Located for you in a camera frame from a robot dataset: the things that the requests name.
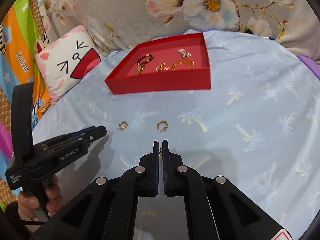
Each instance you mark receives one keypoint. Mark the gold link watch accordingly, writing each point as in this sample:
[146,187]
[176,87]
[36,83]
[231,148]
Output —
[138,70]

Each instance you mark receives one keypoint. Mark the person's left hand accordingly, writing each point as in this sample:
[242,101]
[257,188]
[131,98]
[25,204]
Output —
[55,197]

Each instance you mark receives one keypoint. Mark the gold hoop earring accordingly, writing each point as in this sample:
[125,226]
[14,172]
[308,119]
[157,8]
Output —
[163,122]
[124,123]

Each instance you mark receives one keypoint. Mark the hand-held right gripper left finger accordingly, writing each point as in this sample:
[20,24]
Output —
[156,170]

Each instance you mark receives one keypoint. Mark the light blue palm print sheet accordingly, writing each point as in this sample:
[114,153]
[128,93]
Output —
[237,105]

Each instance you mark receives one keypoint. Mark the white cat face pillow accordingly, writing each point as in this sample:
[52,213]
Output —
[65,62]

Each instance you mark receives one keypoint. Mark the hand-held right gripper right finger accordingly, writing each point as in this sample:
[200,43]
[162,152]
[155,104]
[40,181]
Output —
[165,170]

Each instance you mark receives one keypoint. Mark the purple mat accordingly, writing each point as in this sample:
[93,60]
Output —
[310,63]

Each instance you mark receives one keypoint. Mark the grey floral cloth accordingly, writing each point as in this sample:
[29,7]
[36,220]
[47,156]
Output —
[150,5]

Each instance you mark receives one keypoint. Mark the red cardboard box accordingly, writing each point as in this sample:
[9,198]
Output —
[160,83]

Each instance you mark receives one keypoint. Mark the colourful cartoon blanket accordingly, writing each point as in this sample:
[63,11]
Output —
[17,42]

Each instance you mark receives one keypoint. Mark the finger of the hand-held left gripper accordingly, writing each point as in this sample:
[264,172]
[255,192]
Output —
[100,132]
[82,131]

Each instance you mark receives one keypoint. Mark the gold braided cuff bangle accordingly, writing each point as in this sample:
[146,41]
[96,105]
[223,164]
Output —
[191,65]

